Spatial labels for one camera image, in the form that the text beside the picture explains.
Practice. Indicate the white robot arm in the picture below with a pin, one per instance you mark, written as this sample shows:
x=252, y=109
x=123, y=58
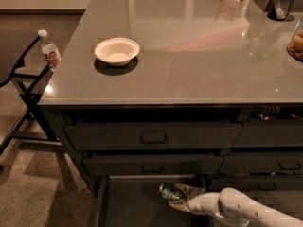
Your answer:
x=230, y=207

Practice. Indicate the dark counter cabinet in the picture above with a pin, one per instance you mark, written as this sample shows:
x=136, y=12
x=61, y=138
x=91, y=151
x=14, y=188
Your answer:
x=195, y=64

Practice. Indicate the top left drawer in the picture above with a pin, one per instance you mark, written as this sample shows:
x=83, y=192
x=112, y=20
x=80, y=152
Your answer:
x=152, y=135

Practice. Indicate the clear plastic water bottle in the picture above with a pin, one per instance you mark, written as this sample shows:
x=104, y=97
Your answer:
x=49, y=50

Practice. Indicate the green soda can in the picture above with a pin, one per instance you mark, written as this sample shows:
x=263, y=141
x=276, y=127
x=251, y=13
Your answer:
x=170, y=192

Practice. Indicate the glass jar with snacks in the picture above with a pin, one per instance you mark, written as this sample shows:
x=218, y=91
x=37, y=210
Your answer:
x=295, y=45

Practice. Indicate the middle right drawer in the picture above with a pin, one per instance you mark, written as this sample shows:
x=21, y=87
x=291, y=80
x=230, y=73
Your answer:
x=265, y=162

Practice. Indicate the open bottom left drawer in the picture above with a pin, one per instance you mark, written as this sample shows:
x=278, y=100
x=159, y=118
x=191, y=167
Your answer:
x=134, y=202

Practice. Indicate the middle left drawer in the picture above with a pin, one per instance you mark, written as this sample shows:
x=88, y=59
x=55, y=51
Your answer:
x=158, y=164

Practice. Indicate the black metal chair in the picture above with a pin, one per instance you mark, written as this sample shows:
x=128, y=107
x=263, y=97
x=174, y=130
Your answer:
x=32, y=125

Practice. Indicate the white paper bowl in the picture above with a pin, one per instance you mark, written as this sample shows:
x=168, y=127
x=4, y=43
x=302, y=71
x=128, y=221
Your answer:
x=117, y=51

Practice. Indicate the bottom right drawer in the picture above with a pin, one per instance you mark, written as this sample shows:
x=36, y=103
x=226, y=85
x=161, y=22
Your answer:
x=257, y=183

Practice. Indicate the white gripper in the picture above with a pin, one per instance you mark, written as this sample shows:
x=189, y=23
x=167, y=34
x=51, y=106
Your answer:
x=198, y=199

